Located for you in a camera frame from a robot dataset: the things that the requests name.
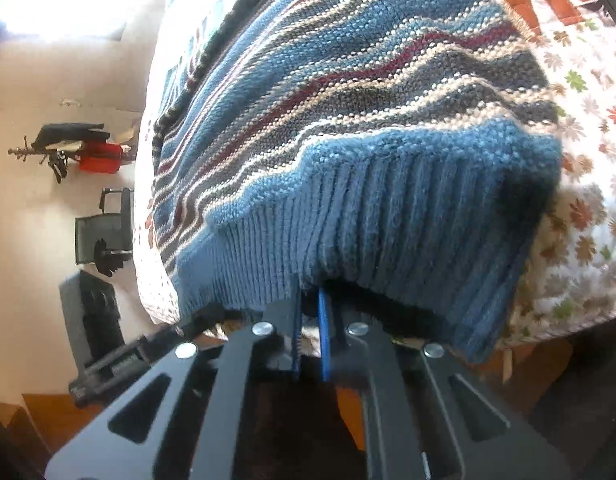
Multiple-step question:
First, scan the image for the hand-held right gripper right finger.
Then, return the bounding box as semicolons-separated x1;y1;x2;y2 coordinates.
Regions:
315;287;574;480

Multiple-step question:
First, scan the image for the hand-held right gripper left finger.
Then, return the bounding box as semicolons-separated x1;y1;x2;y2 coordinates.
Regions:
44;290;303;480

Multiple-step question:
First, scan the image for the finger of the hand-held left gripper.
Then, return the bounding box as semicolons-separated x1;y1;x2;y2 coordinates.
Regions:
132;322;199;361

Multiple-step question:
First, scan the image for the blue striped knit sweater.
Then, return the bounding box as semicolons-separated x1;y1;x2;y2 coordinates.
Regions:
150;0;564;366

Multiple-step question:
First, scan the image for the black mesh chair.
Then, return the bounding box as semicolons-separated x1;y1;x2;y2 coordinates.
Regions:
74;186;136;278

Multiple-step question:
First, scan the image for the red hanging garment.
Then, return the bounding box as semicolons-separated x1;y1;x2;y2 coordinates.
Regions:
79;141;124;175

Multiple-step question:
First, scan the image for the wooden coat rack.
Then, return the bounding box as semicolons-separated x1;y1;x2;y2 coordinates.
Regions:
8;122;138;186

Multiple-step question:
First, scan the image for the black hanging garment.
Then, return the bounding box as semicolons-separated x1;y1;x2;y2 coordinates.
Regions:
30;122;111;151

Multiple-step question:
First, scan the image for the floral quilted bedspread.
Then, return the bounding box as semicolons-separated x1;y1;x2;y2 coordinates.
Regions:
132;0;616;348

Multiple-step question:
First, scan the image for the wooden bed frame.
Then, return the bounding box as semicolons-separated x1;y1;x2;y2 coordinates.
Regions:
493;337;576;411

